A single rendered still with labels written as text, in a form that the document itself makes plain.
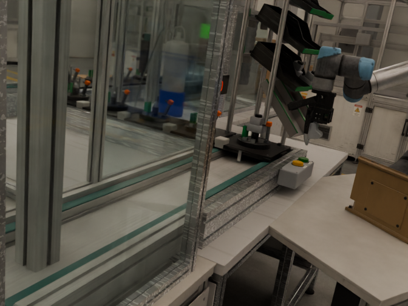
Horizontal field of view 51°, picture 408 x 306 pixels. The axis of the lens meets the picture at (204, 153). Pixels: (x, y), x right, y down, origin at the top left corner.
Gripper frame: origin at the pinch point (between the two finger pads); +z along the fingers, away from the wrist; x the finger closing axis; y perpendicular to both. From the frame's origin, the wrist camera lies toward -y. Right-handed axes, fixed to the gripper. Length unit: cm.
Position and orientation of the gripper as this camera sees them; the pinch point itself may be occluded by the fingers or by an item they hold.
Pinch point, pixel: (305, 141)
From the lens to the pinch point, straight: 168.2
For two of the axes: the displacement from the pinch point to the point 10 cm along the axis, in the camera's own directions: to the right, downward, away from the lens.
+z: -1.3, 9.5, 2.7
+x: 4.8, -1.8, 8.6
